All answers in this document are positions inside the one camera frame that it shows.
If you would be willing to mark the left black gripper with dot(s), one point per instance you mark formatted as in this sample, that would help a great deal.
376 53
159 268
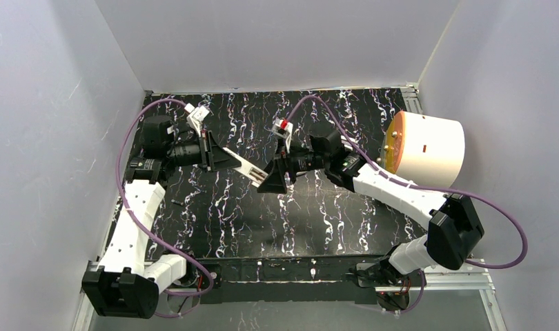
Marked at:
206 150

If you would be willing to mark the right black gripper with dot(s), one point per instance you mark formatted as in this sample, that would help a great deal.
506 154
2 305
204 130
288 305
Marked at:
284 165

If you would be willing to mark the slim white remote control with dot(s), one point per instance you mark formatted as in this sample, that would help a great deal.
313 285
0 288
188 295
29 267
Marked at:
248 169

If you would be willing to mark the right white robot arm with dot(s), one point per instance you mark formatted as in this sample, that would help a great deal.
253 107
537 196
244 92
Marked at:
451 222

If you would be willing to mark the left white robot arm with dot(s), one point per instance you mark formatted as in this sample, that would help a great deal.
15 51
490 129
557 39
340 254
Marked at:
123 285

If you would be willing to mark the white cylindrical container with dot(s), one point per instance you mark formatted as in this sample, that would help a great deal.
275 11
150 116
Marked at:
424 149

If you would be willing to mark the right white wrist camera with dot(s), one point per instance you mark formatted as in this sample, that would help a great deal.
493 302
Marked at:
283 129

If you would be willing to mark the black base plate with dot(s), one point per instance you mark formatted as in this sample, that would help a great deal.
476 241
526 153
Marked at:
298 279

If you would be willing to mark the aluminium frame rail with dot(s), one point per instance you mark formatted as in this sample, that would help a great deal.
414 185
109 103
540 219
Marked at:
467 278

